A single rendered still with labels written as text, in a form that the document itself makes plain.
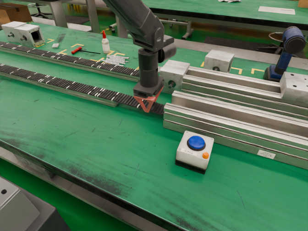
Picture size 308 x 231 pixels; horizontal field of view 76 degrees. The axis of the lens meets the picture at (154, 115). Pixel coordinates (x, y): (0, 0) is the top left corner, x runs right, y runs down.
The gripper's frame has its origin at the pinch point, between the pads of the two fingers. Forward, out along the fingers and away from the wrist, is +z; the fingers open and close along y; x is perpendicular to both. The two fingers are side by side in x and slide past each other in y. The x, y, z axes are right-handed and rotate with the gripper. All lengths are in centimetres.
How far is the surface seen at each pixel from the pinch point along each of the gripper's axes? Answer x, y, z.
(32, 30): 86, 31, -6
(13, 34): 101, 29, -3
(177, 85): -5.6, 13.4, -1.8
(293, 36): -39, 32, -18
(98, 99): 20.0, -1.9, 1.7
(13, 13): 329, 189, 42
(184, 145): -16.3, -15.4, -3.2
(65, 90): 35.7, -1.9, 1.7
